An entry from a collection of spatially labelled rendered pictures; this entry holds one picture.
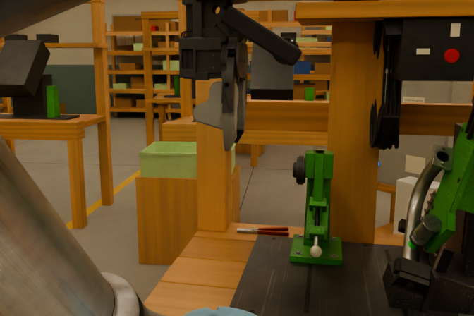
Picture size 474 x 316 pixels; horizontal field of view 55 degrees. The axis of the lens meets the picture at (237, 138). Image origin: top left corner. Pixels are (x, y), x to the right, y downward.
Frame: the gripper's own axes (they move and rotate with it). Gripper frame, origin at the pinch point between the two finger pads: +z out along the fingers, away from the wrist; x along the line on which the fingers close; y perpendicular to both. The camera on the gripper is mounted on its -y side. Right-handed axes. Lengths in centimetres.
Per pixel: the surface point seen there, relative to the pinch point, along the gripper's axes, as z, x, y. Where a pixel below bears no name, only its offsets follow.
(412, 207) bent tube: 22, -42, -32
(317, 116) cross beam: 6, -74, -9
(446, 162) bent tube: 10, -36, -37
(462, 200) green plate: 16, -29, -39
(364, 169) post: 19, -66, -23
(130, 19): -104, -984, 461
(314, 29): -72, -955, 23
